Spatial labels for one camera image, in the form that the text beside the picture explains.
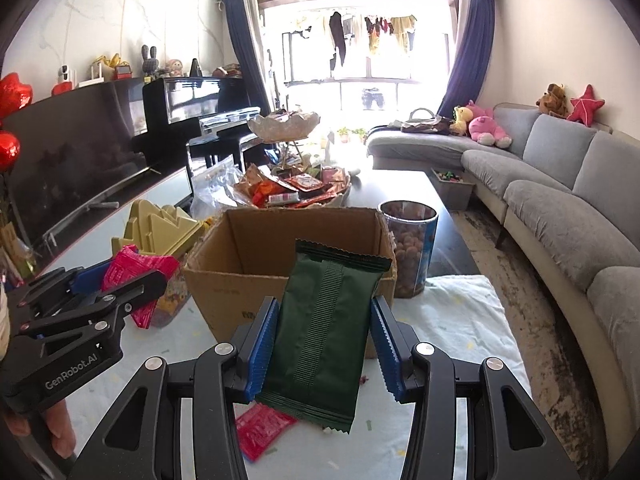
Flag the black flat television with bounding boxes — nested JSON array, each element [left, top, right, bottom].
[[0, 80, 151, 261]]

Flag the hanging denim shorts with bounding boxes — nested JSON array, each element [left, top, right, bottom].
[[360, 87, 387, 111]]

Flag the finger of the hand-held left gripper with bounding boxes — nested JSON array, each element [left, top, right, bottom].
[[10, 260, 116, 321], [20, 269, 169, 341]]

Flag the grey rabbit toy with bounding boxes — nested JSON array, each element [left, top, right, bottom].
[[139, 44, 161, 78]]

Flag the grey toy bin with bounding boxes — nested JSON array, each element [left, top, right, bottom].
[[431, 167, 477, 211]]

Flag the grey curved sofa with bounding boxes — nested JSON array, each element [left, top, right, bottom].
[[365, 102, 640, 461]]

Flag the white table cloth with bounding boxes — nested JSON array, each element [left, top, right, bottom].
[[75, 274, 531, 480]]

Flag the blue curtain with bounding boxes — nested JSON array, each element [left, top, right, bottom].
[[437, 0, 496, 116], [220, 0, 273, 113]]

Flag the red round foil balloon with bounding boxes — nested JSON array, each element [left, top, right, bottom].
[[0, 130, 22, 171]]

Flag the white tiered snack bowl stand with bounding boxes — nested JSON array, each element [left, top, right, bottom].
[[230, 111, 356, 211]]

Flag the pink plush toy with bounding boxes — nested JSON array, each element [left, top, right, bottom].
[[465, 100, 513, 149]]

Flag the white wire rack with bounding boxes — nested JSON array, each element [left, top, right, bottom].
[[77, 60, 108, 87]]

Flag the pink snack packet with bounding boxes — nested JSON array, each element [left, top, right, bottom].
[[101, 244, 181, 331]]

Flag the red flat snack packet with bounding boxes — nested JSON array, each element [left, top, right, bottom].
[[235, 402, 298, 462]]

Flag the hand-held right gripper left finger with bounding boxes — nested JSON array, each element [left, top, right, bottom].
[[75, 296, 281, 480]]

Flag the yellow plastic castle tray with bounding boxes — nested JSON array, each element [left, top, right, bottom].
[[111, 199, 213, 258]]

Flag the person's left hand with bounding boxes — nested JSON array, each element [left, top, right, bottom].
[[2, 400, 77, 461]]

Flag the row of hanging laundry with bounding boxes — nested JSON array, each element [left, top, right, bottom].
[[290, 7, 418, 68]]

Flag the black upright piano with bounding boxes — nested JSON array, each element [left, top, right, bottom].
[[132, 76, 263, 171]]

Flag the brown handbag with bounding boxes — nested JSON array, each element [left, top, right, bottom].
[[387, 107, 453, 136]]

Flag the clear plastic bag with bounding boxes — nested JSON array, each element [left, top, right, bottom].
[[190, 155, 251, 221]]

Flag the red star plush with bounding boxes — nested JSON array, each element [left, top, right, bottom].
[[566, 84, 606, 127]]

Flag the dark green snack packet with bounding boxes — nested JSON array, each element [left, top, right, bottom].
[[255, 239, 393, 433]]

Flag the black piano bench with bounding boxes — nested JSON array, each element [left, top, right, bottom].
[[186, 132, 261, 176]]

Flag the brown cardboard box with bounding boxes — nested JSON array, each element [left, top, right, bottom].
[[182, 206, 398, 359]]

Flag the worn patterned rug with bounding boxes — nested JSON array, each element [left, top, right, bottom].
[[450, 205, 616, 480]]

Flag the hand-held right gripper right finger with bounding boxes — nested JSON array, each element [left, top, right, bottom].
[[369, 295, 581, 480]]

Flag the yellow colourful snack bag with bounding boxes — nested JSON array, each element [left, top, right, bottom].
[[150, 265, 190, 328]]

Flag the white bowl of snacks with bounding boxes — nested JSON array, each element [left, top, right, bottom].
[[235, 162, 351, 208]]

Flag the yellow plush toy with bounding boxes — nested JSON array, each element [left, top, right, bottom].
[[450, 105, 476, 137]]

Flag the brown plush toy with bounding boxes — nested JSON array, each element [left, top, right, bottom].
[[536, 83, 571, 118]]

